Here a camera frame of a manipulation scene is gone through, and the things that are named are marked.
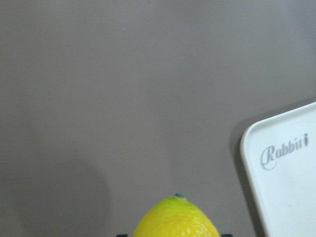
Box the yellow lemon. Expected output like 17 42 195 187
133 194 220 237

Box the white rabbit tray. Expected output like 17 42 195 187
240 103 316 237

